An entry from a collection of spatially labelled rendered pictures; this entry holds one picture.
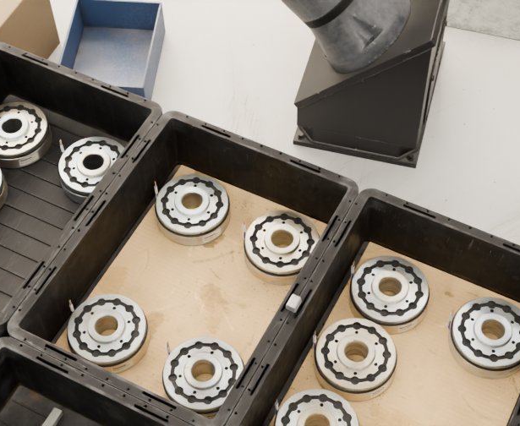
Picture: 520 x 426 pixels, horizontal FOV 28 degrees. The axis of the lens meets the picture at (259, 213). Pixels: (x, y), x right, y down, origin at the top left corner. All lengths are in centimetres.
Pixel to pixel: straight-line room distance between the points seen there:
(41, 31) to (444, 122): 70
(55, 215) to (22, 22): 40
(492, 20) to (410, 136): 134
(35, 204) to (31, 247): 7
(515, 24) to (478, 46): 107
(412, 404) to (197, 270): 34
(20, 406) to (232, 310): 30
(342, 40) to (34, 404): 67
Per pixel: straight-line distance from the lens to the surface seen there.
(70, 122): 163
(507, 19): 299
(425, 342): 140
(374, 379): 133
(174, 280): 144
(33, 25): 184
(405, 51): 153
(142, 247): 147
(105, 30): 193
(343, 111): 165
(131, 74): 185
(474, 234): 137
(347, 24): 155
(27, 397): 139
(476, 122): 179
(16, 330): 132
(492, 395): 138
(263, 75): 184
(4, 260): 150
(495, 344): 137
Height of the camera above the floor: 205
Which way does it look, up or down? 55 degrees down
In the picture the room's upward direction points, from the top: 2 degrees counter-clockwise
